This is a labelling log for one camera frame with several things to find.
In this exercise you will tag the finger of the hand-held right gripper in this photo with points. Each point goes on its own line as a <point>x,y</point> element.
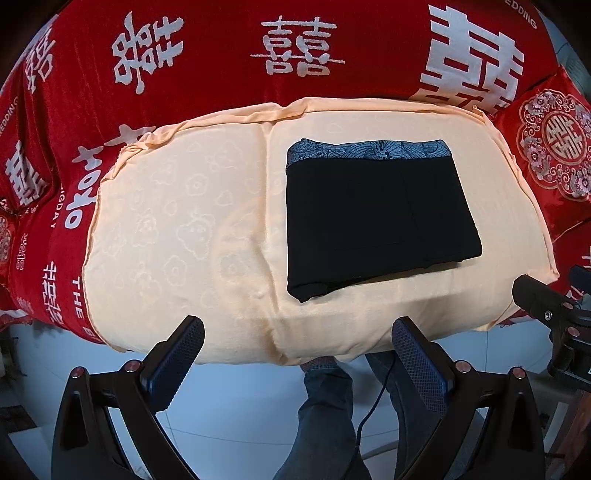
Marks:
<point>582,279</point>
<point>538,297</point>

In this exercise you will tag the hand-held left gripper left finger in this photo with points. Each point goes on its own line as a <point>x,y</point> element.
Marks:
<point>178,360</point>

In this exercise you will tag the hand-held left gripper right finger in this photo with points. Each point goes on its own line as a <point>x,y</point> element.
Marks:
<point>420,364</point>

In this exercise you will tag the black pants with grey waistband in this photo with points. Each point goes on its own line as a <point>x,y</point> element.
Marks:
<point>369,221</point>

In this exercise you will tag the person's right leg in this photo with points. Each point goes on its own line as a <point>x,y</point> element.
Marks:
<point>392,415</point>

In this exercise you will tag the wooden furniture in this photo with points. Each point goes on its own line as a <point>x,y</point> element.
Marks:
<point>575,429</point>

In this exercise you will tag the peach patterned cloth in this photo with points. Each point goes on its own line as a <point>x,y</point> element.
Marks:
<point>184,277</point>

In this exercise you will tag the person's legs in jeans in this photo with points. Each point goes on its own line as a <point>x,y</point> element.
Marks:
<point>323,415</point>

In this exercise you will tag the red blanket with white characters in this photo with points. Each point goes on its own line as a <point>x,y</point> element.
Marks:
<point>207,83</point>

